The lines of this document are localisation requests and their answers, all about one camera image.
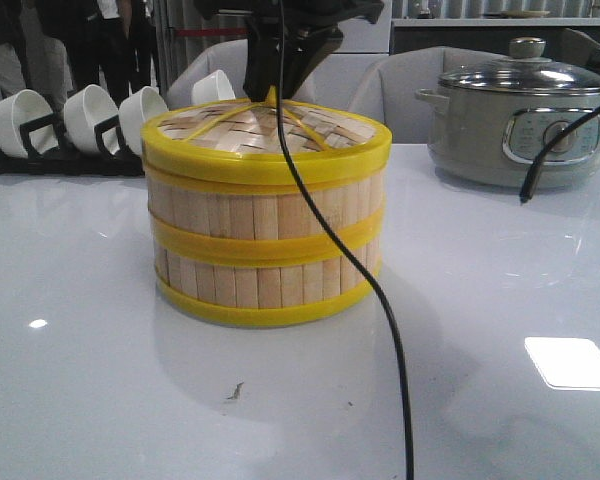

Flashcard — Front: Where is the grey electric cooking pot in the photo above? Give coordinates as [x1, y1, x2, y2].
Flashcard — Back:
[415, 86, 600, 189]

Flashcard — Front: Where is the white bowl right upright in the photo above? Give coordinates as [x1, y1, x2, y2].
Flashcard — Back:
[191, 69, 236, 105]

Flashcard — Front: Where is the left grey chair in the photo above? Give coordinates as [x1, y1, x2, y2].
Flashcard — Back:
[165, 39, 248, 110]

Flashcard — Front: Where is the dark counter cabinet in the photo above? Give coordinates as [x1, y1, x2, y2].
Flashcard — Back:
[390, 18, 600, 59]

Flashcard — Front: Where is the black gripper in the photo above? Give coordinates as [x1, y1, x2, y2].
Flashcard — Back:
[193, 0, 384, 102]

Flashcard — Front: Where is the black cable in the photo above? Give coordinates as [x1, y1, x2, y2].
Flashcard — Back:
[272, 0, 415, 480]

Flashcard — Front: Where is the woven bamboo steamer lid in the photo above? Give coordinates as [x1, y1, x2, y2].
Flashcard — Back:
[141, 97, 392, 192]

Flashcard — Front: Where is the black dish rack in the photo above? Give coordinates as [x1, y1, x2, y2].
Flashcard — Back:
[0, 113, 144, 177]

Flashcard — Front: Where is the bamboo steamer basket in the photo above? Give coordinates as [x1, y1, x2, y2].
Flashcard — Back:
[146, 167, 384, 267]
[154, 242, 372, 327]

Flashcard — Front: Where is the yellow plate on counter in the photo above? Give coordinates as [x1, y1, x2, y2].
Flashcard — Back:
[482, 10, 550, 19]

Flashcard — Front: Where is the right grey chair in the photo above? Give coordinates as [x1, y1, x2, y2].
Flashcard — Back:
[348, 46, 500, 144]

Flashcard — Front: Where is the grey chair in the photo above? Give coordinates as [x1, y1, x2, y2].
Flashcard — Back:
[165, 39, 248, 110]
[348, 46, 500, 144]

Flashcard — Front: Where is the glass pot lid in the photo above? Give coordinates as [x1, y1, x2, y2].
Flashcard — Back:
[439, 37, 600, 95]

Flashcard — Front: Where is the white bowl far left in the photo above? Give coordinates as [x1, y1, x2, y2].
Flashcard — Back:
[0, 89, 53, 158]

